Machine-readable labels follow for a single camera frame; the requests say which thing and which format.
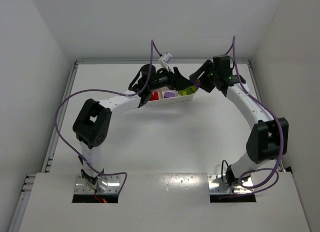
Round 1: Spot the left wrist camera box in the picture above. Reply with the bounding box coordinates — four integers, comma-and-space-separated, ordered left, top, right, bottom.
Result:
158, 53, 172, 71

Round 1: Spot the purple butterfly lego brick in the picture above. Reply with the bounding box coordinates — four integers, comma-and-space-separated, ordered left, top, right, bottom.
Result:
190, 78, 201, 90

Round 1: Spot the metal base plate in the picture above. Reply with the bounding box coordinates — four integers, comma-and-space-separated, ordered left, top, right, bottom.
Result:
74, 175, 120, 195
207, 173, 255, 195

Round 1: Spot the aluminium table edge rail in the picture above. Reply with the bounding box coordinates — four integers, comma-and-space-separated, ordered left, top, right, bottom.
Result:
7, 59, 293, 232

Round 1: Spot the green studded lego brick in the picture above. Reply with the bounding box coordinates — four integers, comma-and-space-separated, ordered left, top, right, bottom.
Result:
184, 85, 198, 95

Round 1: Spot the purple flower lego brick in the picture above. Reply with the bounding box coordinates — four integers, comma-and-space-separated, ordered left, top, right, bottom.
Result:
163, 91, 176, 98

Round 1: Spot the red lego brick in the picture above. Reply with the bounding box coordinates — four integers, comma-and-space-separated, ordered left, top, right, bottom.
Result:
149, 91, 160, 101

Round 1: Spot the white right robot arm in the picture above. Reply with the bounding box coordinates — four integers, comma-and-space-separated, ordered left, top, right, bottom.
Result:
189, 55, 289, 189

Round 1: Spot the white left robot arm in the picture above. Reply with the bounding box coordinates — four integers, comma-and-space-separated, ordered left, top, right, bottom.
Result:
72, 64, 197, 189

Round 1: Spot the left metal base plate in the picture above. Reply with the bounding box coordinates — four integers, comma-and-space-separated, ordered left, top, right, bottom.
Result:
74, 175, 120, 195

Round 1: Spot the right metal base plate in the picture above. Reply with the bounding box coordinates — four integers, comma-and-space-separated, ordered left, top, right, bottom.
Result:
207, 173, 255, 195

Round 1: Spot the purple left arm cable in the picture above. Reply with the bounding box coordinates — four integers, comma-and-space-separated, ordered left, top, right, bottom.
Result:
54, 39, 166, 192

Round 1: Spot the white three-compartment tray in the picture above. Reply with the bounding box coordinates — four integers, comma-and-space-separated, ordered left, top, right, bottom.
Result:
146, 86, 198, 107

